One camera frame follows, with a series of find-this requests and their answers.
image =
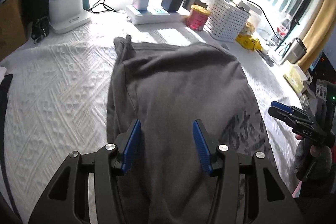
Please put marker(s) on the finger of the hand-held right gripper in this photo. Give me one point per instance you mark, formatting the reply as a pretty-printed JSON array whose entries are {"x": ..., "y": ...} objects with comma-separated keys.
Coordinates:
[
  {"x": 284, "y": 107},
  {"x": 283, "y": 116}
]

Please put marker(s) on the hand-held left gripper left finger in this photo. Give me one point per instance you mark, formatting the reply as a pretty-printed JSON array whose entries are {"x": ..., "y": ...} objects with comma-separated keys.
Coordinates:
[{"x": 131, "y": 145}]

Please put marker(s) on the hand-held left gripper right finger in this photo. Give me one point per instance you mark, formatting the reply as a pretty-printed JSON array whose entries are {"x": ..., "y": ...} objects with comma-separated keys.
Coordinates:
[{"x": 202, "y": 145}]

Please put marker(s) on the gray t-shirt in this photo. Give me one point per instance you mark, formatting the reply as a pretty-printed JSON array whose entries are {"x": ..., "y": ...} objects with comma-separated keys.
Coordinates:
[{"x": 178, "y": 82}]

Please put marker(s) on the person's right hand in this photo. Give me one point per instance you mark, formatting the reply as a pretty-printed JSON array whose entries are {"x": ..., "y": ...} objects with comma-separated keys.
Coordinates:
[{"x": 317, "y": 163}]

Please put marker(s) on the yellow tissue pack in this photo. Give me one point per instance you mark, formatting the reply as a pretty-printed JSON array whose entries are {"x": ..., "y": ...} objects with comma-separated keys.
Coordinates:
[{"x": 296, "y": 77}]

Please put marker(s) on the black computer tower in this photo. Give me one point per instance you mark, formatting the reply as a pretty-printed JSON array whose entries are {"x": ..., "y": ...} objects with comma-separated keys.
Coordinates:
[{"x": 325, "y": 64}]

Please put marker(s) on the steel thermos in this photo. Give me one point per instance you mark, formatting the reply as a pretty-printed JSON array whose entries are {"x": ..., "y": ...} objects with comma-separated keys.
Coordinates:
[{"x": 294, "y": 50}]

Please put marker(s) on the yellow snack bag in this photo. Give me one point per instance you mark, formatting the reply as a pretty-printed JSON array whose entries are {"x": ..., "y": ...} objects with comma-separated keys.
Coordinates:
[{"x": 248, "y": 41}]

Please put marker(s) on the clear water bottle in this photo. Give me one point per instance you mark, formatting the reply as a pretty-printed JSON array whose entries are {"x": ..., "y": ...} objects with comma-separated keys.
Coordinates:
[{"x": 283, "y": 28}]

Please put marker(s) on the yellow curtain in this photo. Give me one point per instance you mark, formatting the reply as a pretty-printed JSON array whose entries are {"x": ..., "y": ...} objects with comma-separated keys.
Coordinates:
[{"x": 320, "y": 27}]

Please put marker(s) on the clear snack jar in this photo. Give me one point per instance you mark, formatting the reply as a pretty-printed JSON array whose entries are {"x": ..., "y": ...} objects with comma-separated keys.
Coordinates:
[{"x": 253, "y": 22}]

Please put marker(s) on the white perforated basket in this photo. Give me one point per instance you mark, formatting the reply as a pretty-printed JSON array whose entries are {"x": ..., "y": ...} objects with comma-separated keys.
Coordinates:
[{"x": 225, "y": 19}]

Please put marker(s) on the red can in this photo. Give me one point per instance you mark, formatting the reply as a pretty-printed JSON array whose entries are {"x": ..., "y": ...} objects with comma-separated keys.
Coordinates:
[{"x": 198, "y": 19}]

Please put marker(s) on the white power strip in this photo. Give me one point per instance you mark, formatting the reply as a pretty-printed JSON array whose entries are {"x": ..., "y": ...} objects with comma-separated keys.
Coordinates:
[{"x": 147, "y": 17}]

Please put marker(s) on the black key bunch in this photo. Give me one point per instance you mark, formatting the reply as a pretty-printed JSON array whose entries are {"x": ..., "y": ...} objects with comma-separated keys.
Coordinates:
[{"x": 39, "y": 28}]

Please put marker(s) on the cardboard box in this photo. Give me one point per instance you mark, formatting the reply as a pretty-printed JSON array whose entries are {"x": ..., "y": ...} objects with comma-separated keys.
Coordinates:
[{"x": 11, "y": 24}]

